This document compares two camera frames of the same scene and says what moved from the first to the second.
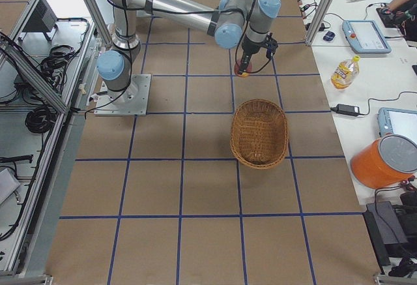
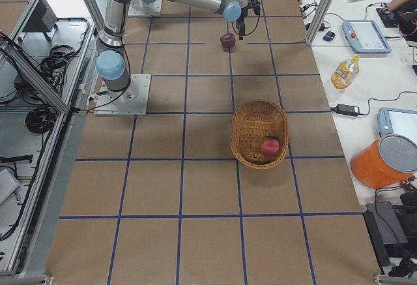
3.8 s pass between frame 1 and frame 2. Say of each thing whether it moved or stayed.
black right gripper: moved
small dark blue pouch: stayed
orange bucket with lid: stayed
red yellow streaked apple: moved
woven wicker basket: stayed
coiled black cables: stayed
